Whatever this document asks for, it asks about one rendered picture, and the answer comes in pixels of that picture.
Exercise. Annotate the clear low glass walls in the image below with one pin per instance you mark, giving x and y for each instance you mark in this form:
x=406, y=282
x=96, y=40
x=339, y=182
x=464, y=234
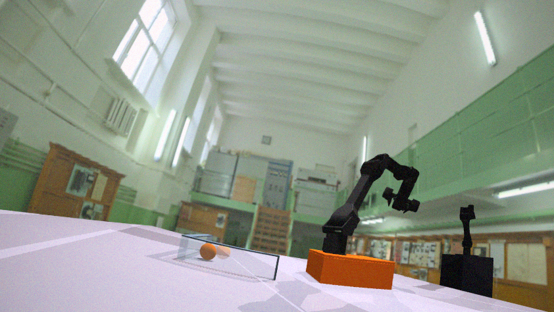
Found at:
x=227, y=258

